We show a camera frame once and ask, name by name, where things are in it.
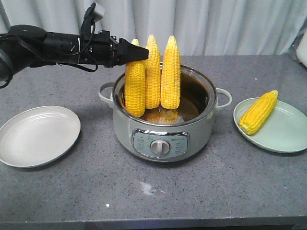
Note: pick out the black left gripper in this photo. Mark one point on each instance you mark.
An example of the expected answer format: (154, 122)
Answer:
(101, 49)

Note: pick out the yellow corn cob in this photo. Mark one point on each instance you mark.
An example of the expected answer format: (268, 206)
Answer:
(134, 88)
(153, 78)
(171, 76)
(254, 118)

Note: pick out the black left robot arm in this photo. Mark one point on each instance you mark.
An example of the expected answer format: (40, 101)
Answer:
(30, 46)

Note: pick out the grey curtain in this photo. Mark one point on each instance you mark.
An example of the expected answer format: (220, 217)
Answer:
(201, 27)

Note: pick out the green electric cooking pot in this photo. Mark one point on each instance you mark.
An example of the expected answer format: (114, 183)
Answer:
(162, 135)

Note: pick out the cream round plate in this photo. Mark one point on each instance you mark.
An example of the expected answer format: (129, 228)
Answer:
(38, 136)

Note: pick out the light green round plate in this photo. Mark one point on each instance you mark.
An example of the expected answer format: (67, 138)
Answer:
(285, 131)

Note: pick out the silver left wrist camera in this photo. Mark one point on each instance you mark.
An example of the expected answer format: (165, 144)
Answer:
(94, 13)

